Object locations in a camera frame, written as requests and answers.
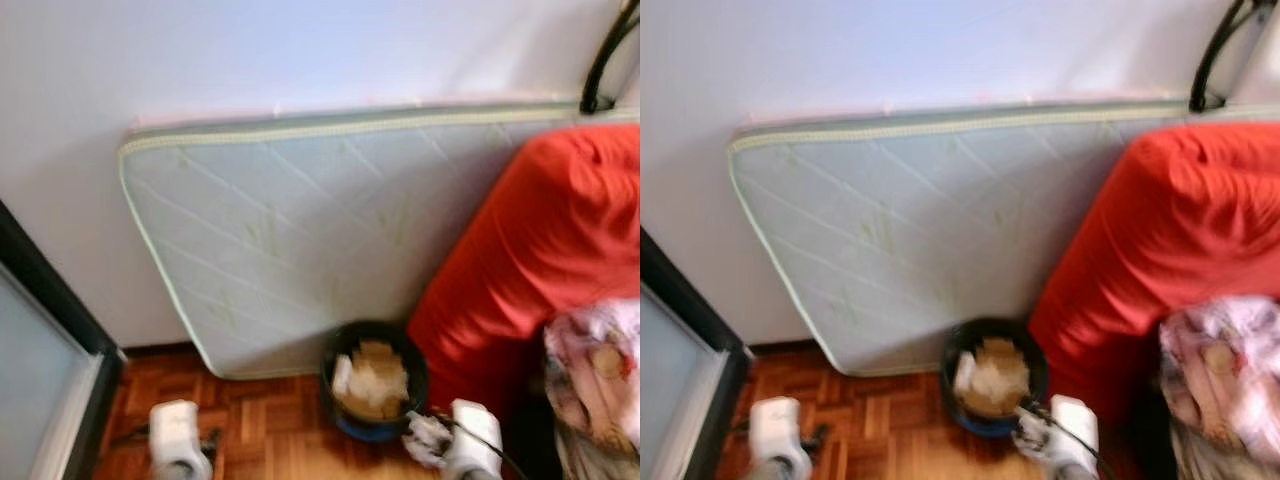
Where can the pink cartoon print blanket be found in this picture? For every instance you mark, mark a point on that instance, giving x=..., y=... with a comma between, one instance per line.
x=595, y=370
x=1220, y=370

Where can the black waste bin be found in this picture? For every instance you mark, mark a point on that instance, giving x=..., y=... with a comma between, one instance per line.
x=965, y=422
x=345, y=425

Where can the black framed glass door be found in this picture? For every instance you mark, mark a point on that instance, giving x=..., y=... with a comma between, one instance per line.
x=680, y=400
x=40, y=380

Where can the tan paper rubbish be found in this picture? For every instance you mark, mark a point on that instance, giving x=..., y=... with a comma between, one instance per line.
x=380, y=380
x=1000, y=378

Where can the pale green quilted mattress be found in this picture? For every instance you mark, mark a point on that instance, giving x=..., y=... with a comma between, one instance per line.
x=300, y=220
x=900, y=220

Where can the red fabric sofa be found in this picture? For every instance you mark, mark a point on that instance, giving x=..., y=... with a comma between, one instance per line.
x=1170, y=220
x=540, y=230

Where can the black curved tube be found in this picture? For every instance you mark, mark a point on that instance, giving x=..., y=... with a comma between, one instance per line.
x=1212, y=60
x=603, y=60

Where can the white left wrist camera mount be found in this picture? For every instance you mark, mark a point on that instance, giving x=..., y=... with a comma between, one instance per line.
x=173, y=430
x=773, y=428

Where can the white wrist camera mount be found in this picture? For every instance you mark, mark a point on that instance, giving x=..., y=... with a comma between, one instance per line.
x=1075, y=430
x=773, y=428
x=173, y=430
x=478, y=435

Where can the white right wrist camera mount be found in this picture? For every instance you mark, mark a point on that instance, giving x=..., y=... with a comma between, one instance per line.
x=478, y=435
x=1075, y=430

